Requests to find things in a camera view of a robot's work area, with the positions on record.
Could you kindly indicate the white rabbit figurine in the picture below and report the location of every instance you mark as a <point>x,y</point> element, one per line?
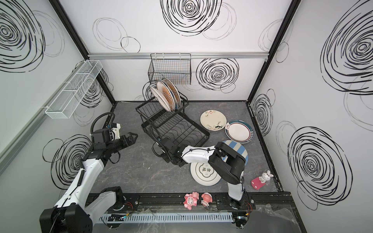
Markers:
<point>266,177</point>

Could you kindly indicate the white mesh wall shelf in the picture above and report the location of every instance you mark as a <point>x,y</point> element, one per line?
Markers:
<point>75,88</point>

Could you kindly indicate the white slotted cable duct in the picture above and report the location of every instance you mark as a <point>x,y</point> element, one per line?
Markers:
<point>166,218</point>

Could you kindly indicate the pink plush doll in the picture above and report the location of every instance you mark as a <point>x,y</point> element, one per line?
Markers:
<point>191,200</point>

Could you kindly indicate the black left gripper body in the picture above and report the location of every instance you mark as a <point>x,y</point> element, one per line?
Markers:
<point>123,141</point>

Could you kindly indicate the black wire dish rack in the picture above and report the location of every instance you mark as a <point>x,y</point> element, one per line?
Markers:
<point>158,123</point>

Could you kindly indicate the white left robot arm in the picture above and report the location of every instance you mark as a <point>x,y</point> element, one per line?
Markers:
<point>71,214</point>

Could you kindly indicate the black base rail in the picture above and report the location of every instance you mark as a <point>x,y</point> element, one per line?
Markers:
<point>138,202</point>

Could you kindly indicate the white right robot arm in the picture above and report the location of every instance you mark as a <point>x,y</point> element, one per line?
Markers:
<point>227,158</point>

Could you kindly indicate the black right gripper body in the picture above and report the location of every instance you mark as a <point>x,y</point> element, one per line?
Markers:
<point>169,151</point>

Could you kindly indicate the cream floral plate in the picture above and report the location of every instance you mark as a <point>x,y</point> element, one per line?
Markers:
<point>213,120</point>

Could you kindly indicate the orange sunburst plate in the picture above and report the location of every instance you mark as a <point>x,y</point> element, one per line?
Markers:
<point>174,91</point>
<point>167,93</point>

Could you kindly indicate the black wire wall basket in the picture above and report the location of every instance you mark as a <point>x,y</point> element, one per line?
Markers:
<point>176,67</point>

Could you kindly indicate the blue striped plate right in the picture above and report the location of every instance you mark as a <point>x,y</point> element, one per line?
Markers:
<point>239,148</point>

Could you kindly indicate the pink round figurine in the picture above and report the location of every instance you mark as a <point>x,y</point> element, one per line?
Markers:
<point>206,199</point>

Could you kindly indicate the green red rimmed plate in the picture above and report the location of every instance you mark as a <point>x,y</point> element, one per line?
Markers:
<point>239,131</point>

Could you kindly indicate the white green emblem plate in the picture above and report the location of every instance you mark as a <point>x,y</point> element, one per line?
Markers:
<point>204,174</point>

